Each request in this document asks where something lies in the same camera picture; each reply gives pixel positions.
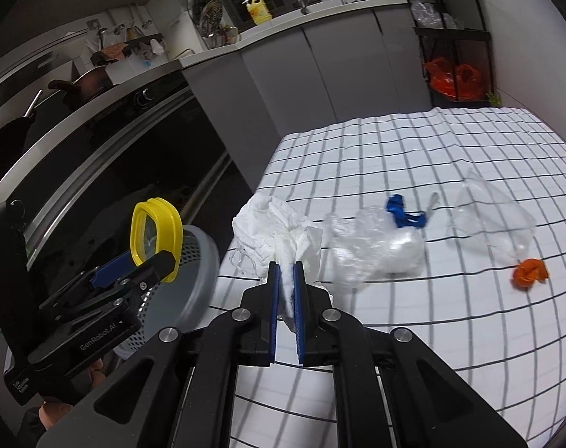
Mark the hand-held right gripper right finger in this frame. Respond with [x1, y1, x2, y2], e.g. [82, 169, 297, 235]
[292, 264, 529, 448]

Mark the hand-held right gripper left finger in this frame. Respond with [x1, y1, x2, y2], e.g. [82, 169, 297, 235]
[35, 261, 284, 448]

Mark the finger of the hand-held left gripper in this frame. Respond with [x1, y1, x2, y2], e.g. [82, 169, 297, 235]
[54, 252, 176, 325]
[39, 249, 136, 312]

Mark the grey perforated plastic basket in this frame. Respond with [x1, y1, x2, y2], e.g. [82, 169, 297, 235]
[112, 224, 221, 360]

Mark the yellow rimmed clear lid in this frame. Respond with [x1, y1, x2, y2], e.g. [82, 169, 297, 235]
[131, 197, 184, 284]

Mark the white tissue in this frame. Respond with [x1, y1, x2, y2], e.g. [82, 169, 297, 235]
[231, 193, 340, 332]

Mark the person's left hand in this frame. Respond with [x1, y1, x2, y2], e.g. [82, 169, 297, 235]
[37, 357, 111, 430]

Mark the black built-in oven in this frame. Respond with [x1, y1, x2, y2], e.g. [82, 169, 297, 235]
[0, 68, 234, 290]

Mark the clear plastic bag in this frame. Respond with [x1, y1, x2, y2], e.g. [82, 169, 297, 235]
[322, 205, 426, 287]

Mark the blue plastic strip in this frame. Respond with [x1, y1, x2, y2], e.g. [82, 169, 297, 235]
[386, 193, 428, 229]

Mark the brown cooking pot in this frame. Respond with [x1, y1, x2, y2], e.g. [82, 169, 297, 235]
[48, 66, 114, 108]

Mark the white checked tablecloth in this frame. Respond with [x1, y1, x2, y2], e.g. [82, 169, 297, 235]
[171, 105, 566, 448]

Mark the clear plastic container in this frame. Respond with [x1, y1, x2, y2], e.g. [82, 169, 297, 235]
[446, 168, 538, 262]

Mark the black utensil holder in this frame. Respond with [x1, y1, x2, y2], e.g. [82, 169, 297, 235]
[124, 32, 167, 57]

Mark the orange peel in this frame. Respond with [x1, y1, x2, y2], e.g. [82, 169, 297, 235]
[513, 258, 550, 290]

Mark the grey kitchen cabinet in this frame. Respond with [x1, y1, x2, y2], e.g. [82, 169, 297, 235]
[180, 7, 433, 169]

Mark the yellow detergent bottle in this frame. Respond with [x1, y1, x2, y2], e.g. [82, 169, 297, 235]
[245, 0, 272, 26]

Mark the orange plastic bag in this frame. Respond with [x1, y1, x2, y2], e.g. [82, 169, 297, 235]
[453, 63, 482, 101]
[423, 57, 456, 99]

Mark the black metal shelf rack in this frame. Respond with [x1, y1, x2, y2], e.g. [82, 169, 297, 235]
[392, 0, 496, 108]

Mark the crumpled transparent bag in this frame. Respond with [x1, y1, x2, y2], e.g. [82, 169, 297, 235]
[411, 0, 456, 31]

